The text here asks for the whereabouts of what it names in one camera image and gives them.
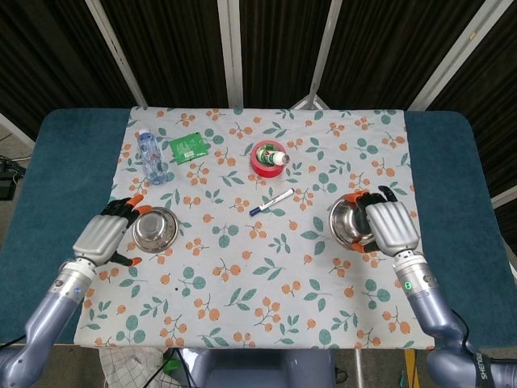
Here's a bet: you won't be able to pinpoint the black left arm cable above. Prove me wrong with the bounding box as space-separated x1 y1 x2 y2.
0 331 32 349

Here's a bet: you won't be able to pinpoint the black printed right arm strap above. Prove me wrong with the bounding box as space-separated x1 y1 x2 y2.
469 350 493 384

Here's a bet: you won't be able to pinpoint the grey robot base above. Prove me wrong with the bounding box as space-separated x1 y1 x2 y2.
177 347 338 388

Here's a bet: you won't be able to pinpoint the white marker blue cap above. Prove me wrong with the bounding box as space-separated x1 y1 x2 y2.
248 188 295 217

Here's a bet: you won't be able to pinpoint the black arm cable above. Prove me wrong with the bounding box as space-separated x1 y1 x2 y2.
450 309 481 356
0 331 32 349

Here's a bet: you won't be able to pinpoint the steel bowl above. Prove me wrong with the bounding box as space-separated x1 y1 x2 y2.
327 192 383 248
132 205 180 254

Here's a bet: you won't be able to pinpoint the clear plastic water bottle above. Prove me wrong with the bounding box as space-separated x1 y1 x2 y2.
136 128 170 186

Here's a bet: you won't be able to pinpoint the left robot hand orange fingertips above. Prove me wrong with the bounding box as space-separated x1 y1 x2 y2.
71 193 153 268

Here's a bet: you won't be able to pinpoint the black floor power strip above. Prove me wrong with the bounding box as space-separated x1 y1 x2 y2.
0 157 25 201

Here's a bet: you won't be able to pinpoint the white screen frame post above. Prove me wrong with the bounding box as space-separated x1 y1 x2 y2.
84 0 149 108
216 0 244 109
290 0 344 111
406 0 500 111

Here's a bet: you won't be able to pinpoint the white floor frame bar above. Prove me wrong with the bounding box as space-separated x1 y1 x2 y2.
490 188 517 209
0 112 36 147

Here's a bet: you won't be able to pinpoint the green foil packet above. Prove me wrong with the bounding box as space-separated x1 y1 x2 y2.
167 132 210 165

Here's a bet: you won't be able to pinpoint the white checkered cloth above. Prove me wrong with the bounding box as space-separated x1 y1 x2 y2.
99 345 170 388

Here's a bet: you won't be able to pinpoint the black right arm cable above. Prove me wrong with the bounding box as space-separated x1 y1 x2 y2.
450 309 481 356

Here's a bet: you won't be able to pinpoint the white glue bottle green label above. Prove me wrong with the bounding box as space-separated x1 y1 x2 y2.
258 148 290 167

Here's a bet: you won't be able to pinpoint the red tape roll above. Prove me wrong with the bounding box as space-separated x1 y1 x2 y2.
249 140 288 179

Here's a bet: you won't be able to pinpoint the floral tablecloth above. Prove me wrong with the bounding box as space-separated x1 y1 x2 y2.
74 105 436 351

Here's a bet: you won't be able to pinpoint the teal table cover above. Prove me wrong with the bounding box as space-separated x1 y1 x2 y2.
0 107 517 348

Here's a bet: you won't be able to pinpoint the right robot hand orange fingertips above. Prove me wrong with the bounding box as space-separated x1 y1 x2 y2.
345 185 421 258

